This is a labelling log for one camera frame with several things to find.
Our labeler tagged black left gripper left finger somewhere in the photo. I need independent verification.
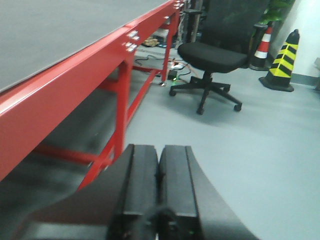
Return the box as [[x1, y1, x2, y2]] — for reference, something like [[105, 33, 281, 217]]
[[12, 144, 158, 240]]

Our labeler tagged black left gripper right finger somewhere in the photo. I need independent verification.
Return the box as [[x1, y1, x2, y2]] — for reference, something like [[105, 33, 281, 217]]
[[159, 145, 257, 240]]

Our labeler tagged yellow black traffic cone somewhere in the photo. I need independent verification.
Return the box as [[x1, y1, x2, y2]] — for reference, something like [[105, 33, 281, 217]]
[[258, 29, 300, 92]]

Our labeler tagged orange white traffic cone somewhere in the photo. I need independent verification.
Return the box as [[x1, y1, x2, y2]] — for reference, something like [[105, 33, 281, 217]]
[[249, 21, 273, 71]]

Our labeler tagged black office chair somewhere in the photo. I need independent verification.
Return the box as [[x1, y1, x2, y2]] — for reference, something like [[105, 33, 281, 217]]
[[169, 0, 269, 115]]

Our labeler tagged dark grey table mat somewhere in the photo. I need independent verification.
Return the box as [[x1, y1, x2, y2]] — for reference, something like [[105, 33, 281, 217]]
[[0, 0, 164, 91]]

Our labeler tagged green plant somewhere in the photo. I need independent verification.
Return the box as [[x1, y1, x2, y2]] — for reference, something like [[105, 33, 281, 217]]
[[259, 0, 295, 25]]

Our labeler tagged red metal table frame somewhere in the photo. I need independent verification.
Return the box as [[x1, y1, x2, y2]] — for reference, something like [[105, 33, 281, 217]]
[[0, 0, 183, 188]]

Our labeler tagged cables and power strip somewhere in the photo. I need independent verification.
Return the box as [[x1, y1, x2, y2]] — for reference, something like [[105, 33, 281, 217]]
[[134, 52, 201, 87]]

